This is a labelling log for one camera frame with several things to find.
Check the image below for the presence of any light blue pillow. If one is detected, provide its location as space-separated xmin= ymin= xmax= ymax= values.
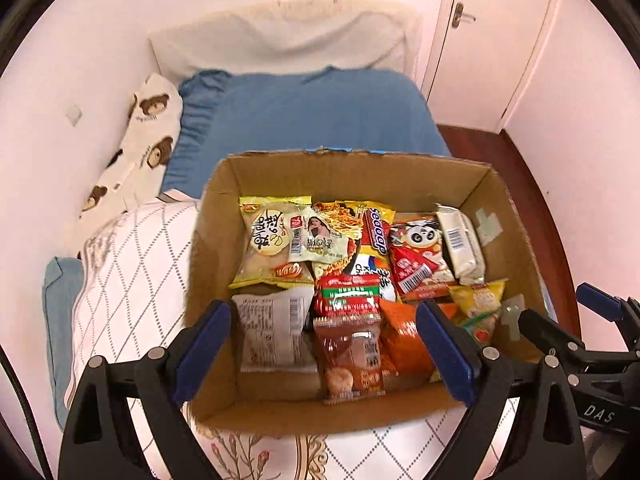
xmin=42 ymin=257 xmax=86 ymax=431

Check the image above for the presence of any red white blue noodle packet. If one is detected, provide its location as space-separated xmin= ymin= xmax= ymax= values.
xmin=350 ymin=207 xmax=401 ymax=303

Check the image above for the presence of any yellow red noodle packet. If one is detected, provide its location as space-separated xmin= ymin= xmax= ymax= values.
xmin=312 ymin=200 xmax=396 ymax=281

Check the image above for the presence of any white snack packet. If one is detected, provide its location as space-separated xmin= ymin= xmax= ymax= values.
xmin=434 ymin=203 xmax=487 ymax=286

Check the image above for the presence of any metal door handle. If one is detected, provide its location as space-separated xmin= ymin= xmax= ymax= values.
xmin=452 ymin=2 xmax=477 ymax=28

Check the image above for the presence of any grey snack packet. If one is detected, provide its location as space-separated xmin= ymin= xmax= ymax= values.
xmin=231 ymin=287 xmax=319 ymax=374

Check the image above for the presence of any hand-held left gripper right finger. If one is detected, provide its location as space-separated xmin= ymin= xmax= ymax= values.
xmin=415 ymin=300 xmax=588 ymax=480

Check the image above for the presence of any yellow cookie packet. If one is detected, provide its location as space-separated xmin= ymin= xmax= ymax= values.
xmin=230 ymin=195 xmax=317 ymax=290

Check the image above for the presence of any orange snack packet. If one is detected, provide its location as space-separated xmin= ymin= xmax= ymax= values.
xmin=378 ymin=299 xmax=458 ymax=378

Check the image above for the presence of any white pillow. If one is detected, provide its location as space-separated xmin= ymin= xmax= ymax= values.
xmin=148 ymin=0 xmax=423 ymax=78

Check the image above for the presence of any white door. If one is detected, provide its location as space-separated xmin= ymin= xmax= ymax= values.
xmin=422 ymin=0 xmax=558 ymax=133

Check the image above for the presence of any small yellow snack packet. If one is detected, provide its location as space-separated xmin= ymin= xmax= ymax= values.
xmin=447 ymin=280 xmax=508 ymax=348

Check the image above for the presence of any bear print pillow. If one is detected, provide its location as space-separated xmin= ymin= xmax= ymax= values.
xmin=77 ymin=72 xmax=185 ymax=221

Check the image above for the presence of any cardboard box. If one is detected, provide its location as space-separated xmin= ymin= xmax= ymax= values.
xmin=184 ymin=147 xmax=548 ymax=433

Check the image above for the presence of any red green snack packet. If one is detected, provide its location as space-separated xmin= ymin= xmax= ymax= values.
xmin=314 ymin=274 xmax=385 ymax=318

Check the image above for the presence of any pale green portrait snack packet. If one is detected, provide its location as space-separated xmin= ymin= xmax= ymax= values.
xmin=287 ymin=205 xmax=348 ymax=263

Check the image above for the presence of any brown red snack packet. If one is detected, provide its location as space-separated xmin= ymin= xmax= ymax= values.
xmin=312 ymin=312 xmax=387 ymax=405

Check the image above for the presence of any blue blanket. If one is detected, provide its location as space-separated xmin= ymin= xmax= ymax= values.
xmin=159 ymin=66 xmax=453 ymax=196

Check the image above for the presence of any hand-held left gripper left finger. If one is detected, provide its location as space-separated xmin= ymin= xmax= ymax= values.
xmin=57 ymin=299 xmax=234 ymax=480

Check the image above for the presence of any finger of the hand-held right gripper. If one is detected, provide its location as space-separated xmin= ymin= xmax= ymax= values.
xmin=575 ymin=282 xmax=640 ymax=351
xmin=517 ymin=309 xmax=640 ymax=376

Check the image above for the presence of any red panda snack packet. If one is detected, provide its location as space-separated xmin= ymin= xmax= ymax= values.
xmin=389 ymin=215 xmax=457 ymax=302

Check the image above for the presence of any white quilted blanket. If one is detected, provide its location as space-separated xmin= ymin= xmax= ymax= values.
xmin=62 ymin=190 xmax=521 ymax=480

